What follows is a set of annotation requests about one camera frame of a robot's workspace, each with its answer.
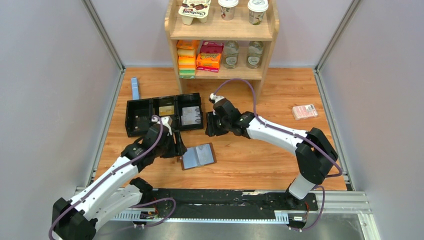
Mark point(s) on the gold credit card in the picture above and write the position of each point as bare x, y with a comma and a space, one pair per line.
166, 110

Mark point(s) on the left glass water bottle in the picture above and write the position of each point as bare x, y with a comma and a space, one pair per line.
230, 54

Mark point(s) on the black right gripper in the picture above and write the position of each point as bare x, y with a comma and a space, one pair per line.
211, 129

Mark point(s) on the silver VIP card top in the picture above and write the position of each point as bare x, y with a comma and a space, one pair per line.
191, 112

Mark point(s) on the paper coffee cup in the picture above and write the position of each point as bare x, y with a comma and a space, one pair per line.
227, 9
257, 10

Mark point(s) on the pink wrapped card pack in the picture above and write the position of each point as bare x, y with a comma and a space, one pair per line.
302, 112

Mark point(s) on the aluminium frame rail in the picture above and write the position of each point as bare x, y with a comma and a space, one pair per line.
333, 205

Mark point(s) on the stack of colourful sponges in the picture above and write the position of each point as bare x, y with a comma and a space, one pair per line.
186, 58

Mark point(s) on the wooden shelf unit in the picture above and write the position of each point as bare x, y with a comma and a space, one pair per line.
217, 30

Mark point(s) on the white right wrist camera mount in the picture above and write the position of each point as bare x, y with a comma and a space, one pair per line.
213, 98

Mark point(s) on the brown leather card holder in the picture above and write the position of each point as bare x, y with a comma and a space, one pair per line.
198, 156

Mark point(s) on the silver vip card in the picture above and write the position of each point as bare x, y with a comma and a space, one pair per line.
191, 120
191, 112

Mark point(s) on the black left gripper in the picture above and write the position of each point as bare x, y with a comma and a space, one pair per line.
178, 149

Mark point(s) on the right paper coffee cup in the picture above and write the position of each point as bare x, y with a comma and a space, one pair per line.
257, 10

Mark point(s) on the right glass water bottle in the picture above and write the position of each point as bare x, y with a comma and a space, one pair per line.
254, 54

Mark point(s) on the blue plastic strip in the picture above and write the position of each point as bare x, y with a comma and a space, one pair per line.
135, 88

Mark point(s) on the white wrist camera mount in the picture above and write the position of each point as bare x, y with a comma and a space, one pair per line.
163, 124
213, 98

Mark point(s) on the yogurt cup multipack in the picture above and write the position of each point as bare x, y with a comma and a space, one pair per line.
194, 9

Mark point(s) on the glass water bottle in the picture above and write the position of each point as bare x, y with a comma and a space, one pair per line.
254, 54
230, 54

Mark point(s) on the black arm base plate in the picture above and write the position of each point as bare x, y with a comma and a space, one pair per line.
225, 204

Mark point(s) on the orange snack box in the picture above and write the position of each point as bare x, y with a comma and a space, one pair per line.
208, 60

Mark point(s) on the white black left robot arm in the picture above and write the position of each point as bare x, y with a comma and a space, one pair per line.
112, 185

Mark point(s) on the red snack box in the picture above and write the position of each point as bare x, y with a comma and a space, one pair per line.
210, 47

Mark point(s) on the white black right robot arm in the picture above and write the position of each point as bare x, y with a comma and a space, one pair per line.
314, 153

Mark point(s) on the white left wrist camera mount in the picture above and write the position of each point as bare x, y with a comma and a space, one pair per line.
163, 124

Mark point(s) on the left paper coffee cup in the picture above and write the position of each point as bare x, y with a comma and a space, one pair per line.
227, 9

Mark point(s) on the black three-compartment tray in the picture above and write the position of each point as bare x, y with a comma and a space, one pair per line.
139, 113

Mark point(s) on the silver VIP card middle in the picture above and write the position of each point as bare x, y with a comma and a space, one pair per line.
191, 120

